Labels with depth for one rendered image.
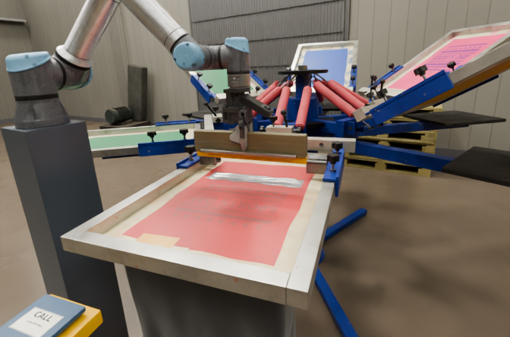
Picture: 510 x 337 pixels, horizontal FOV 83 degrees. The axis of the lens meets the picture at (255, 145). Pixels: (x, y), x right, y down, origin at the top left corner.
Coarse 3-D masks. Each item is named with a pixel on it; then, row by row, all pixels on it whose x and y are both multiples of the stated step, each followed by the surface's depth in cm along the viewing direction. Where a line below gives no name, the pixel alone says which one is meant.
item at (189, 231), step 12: (216, 168) 119; (228, 168) 119; (240, 168) 118; (252, 168) 117; (204, 180) 108; (216, 180) 107; (180, 192) 98; (192, 192) 98; (168, 204) 90; (180, 204) 89; (156, 216) 82; (168, 216) 82; (132, 228) 77; (144, 228) 76; (156, 228) 76; (168, 228) 76; (180, 228) 76; (192, 228) 75; (204, 228) 75; (180, 240) 71; (192, 240) 70
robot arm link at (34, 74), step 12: (12, 60) 86; (24, 60) 87; (36, 60) 89; (48, 60) 92; (12, 72) 87; (24, 72) 87; (36, 72) 89; (48, 72) 92; (60, 72) 96; (12, 84) 89; (24, 84) 88; (36, 84) 89; (48, 84) 92; (60, 84) 98
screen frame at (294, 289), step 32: (160, 192) 96; (320, 192) 85; (96, 224) 73; (320, 224) 68; (96, 256) 65; (128, 256) 61; (160, 256) 59; (192, 256) 59; (224, 288) 54; (256, 288) 52; (288, 288) 49
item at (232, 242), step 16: (272, 176) 108; (288, 176) 108; (304, 176) 107; (288, 192) 94; (304, 192) 94; (288, 208) 84; (272, 224) 76; (288, 224) 75; (208, 240) 70; (224, 240) 70; (240, 240) 69; (256, 240) 69; (272, 240) 69; (224, 256) 64; (240, 256) 64; (256, 256) 63; (272, 256) 63
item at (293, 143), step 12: (204, 132) 102; (216, 132) 101; (228, 132) 99; (252, 132) 97; (264, 132) 96; (276, 132) 96; (204, 144) 104; (216, 144) 102; (228, 144) 100; (240, 144) 99; (252, 144) 97; (264, 144) 96; (276, 144) 94; (288, 144) 93; (300, 144) 91; (300, 156) 92
